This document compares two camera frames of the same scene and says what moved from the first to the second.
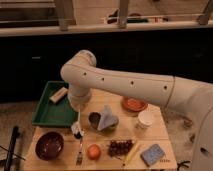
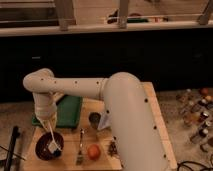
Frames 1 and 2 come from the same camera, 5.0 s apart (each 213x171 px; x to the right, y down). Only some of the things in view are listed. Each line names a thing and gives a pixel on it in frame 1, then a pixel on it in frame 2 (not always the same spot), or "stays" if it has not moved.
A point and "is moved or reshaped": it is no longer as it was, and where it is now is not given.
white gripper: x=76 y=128 → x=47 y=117
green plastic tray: x=60 y=113 stays
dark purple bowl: x=49 y=146 stays
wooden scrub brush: x=55 y=97 is moved or reshaped
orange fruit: x=94 y=152 stays
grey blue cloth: x=107 y=119 stays
